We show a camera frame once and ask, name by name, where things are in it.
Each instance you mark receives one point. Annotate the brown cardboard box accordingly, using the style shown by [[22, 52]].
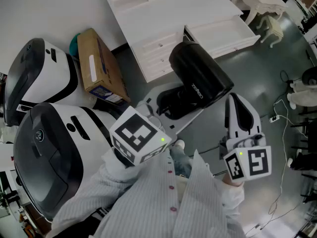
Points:
[[99, 66]]

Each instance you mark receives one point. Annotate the black chair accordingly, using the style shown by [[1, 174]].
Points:
[[304, 161]]

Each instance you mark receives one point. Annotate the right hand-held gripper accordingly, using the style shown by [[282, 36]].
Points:
[[257, 162]]

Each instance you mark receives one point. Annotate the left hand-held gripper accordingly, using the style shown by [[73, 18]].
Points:
[[133, 135]]

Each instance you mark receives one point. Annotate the round grey stand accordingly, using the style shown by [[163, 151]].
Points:
[[310, 77]]

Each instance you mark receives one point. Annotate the cream ornate dressing table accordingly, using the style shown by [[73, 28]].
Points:
[[262, 1]]

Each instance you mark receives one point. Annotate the white wooden shelf cabinet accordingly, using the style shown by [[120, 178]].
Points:
[[173, 6]]

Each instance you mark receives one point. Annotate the person's right forearm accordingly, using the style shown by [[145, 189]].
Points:
[[232, 195]]

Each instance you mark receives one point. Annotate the person's striped white shirt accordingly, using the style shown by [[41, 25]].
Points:
[[153, 207]]

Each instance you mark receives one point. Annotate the white large drawer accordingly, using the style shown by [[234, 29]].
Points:
[[218, 33]]

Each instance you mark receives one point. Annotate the cream cushioned stool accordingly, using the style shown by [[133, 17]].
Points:
[[273, 25]]

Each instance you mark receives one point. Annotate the black round desk fan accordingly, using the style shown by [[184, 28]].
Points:
[[198, 71]]

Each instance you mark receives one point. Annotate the person's jeans leg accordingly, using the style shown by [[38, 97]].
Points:
[[180, 160]]

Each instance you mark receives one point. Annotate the person's left forearm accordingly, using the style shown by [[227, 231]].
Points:
[[106, 177]]

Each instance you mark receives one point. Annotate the white power strip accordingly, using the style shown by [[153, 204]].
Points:
[[274, 118]]

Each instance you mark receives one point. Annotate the teal round object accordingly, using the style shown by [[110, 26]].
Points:
[[73, 46]]

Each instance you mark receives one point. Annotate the small white drawer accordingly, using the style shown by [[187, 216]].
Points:
[[156, 43], [161, 58]]

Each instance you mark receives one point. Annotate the person's white shoe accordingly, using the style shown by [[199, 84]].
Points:
[[180, 144]]

